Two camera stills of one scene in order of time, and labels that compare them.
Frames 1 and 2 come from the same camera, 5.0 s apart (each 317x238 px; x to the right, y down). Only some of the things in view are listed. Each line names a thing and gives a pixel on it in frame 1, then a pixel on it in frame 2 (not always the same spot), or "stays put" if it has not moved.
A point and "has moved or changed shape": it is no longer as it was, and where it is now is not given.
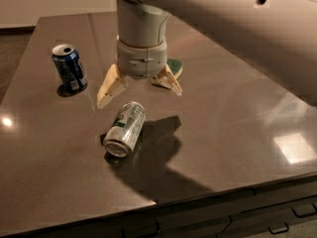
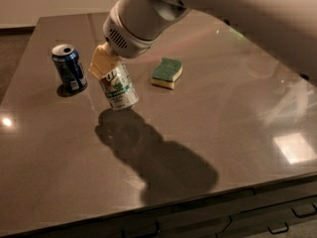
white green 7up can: [127, 128] has moved or changed shape
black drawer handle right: [302, 210] stays put
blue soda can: [67, 60] stays put
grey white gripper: [141, 59] → [125, 41]
